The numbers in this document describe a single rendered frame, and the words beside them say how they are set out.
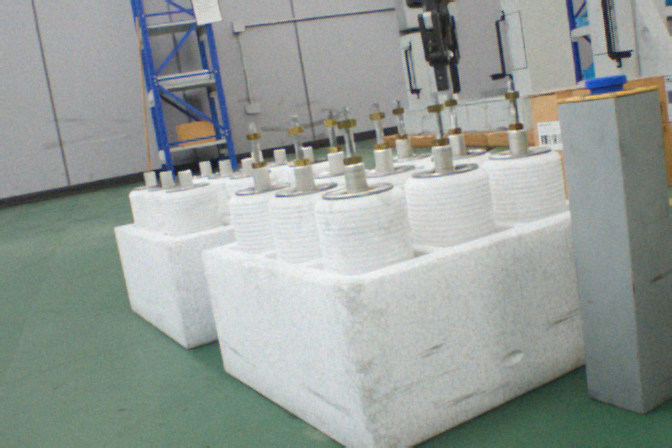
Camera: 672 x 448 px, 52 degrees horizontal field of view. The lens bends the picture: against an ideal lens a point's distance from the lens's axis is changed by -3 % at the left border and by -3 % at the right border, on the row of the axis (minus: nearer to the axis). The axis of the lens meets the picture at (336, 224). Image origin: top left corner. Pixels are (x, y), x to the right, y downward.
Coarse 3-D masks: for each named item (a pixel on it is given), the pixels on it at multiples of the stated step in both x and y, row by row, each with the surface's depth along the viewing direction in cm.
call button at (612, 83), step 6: (594, 78) 66; (600, 78) 66; (606, 78) 65; (612, 78) 65; (618, 78) 65; (624, 78) 66; (588, 84) 67; (594, 84) 66; (600, 84) 66; (606, 84) 65; (612, 84) 65; (618, 84) 65; (594, 90) 67; (600, 90) 66; (606, 90) 66; (612, 90) 66; (618, 90) 66
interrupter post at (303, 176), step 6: (294, 168) 83; (300, 168) 82; (306, 168) 82; (294, 174) 83; (300, 174) 82; (306, 174) 83; (312, 174) 83; (300, 180) 83; (306, 180) 83; (312, 180) 83; (300, 186) 83; (306, 186) 83; (312, 186) 83
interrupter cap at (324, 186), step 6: (318, 186) 85; (324, 186) 82; (330, 186) 81; (336, 186) 83; (276, 192) 84; (282, 192) 85; (288, 192) 84; (294, 192) 82; (300, 192) 80; (306, 192) 80; (312, 192) 80; (318, 192) 80
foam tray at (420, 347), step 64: (256, 256) 87; (448, 256) 71; (512, 256) 75; (256, 320) 85; (320, 320) 70; (384, 320) 67; (448, 320) 71; (512, 320) 75; (576, 320) 81; (256, 384) 91; (320, 384) 74; (384, 384) 67; (448, 384) 71; (512, 384) 76
